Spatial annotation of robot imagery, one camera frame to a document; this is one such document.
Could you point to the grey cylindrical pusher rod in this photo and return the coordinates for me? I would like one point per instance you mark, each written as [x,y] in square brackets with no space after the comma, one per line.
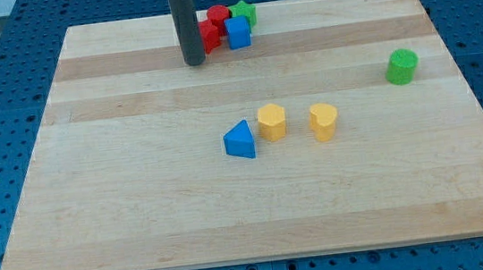
[187,29]

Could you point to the blue triangle block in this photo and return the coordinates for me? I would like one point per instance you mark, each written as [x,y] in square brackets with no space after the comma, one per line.
[239,141]

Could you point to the blue cube block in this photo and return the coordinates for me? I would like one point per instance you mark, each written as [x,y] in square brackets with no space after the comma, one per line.
[238,32]

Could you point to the red cylinder block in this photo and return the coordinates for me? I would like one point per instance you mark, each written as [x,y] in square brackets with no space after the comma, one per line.
[218,14]

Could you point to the red heart-like block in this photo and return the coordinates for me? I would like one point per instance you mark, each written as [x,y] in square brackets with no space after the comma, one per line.
[210,36]

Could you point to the green star block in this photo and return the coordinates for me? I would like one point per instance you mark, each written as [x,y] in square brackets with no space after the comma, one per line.
[245,9]

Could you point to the yellow hexagon block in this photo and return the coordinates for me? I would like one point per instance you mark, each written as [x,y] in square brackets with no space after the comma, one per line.
[271,122]

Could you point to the yellow heart block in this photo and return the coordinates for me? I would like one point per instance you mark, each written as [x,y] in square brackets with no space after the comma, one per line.
[322,121]

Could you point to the wooden board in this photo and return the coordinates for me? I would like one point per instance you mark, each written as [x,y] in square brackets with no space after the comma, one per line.
[129,169]

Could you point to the green cylinder block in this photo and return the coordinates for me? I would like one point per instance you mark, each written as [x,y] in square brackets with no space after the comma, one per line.
[401,67]

